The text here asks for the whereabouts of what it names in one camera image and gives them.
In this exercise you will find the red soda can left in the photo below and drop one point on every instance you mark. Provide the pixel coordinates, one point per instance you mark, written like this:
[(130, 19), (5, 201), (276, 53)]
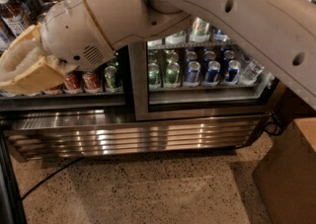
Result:
[(54, 90)]

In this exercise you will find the white green soda can right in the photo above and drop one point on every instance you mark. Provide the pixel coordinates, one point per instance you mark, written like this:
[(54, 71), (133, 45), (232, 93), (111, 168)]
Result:
[(199, 31)]

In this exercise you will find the red soda can right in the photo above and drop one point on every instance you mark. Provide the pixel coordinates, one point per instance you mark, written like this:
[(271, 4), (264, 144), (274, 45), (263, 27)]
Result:
[(92, 83)]

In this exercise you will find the glass fridge door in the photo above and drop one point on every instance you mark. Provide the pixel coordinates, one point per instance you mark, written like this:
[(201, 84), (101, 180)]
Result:
[(11, 205), (138, 86)]

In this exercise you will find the stainless steel beverage fridge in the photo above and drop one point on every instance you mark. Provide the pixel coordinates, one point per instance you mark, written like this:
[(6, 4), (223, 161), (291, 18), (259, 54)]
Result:
[(40, 126)]

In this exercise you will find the blue soda can middle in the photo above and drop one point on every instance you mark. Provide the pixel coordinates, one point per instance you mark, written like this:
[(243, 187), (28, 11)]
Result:
[(212, 73)]

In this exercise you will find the white green soda can left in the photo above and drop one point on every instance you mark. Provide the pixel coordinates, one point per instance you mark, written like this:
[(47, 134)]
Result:
[(153, 43)]

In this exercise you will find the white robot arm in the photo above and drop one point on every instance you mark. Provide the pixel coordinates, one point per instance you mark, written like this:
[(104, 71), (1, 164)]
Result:
[(123, 22)]

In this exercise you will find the brown cardboard box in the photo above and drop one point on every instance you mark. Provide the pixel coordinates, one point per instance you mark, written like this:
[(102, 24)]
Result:
[(286, 177)]

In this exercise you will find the red soda can middle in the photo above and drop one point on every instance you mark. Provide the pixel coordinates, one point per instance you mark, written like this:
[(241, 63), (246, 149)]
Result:
[(72, 84)]

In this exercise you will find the white green soda can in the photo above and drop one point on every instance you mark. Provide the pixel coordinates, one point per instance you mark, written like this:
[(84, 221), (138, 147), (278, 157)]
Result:
[(199, 31), (176, 38), (153, 43)]

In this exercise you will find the clear water bottle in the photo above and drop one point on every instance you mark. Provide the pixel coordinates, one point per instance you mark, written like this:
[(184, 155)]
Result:
[(251, 72)]

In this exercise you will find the brown tea bottle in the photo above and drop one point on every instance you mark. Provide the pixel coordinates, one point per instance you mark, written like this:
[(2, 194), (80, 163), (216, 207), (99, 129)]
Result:
[(14, 17)]

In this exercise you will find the blue soda can right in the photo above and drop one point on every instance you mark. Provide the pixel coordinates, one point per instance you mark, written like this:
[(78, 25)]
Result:
[(231, 71)]

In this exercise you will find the white green soda can middle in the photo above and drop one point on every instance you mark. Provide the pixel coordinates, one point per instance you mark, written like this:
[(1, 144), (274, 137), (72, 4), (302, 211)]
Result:
[(176, 38)]

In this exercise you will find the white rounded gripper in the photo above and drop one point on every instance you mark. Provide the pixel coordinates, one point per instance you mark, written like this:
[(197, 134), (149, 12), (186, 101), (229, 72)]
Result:
[(71, 34)]

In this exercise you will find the blue soda can left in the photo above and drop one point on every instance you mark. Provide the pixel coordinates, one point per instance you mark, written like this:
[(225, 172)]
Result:
[(192, 74)]

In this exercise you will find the blue soda can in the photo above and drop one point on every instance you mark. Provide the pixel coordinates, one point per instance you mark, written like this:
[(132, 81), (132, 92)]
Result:
[(192, 74), (212, 73), (231, 71)]

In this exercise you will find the red soda can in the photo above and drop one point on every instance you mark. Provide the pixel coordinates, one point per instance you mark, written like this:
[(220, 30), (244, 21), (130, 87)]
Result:
[(92, 83), (54, 90), (72, 84)]

